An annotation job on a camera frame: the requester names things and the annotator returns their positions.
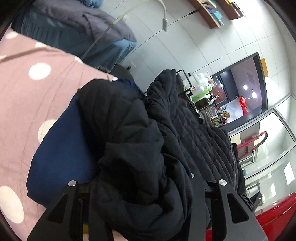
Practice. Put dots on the black quilted jacket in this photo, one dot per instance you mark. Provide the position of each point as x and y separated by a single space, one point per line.
147 148

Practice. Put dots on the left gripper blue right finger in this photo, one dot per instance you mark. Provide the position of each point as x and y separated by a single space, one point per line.
203 190

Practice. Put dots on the wooden wall shelf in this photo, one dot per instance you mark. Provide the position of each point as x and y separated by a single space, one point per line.
213 12

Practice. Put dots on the red plastic bin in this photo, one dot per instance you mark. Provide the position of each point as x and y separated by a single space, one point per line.
275 215

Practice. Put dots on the blue blanket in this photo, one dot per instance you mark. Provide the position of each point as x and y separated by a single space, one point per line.
92 3

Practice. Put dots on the pink polka dot bedsheet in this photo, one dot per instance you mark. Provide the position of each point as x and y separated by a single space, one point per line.
37 84

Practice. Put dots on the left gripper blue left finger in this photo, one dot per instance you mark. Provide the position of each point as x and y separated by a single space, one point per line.
71 216

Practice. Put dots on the navy blue folded garment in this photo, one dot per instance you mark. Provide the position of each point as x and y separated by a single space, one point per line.
63 155

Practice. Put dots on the black wire rack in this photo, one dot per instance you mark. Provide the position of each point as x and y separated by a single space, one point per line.
202 93

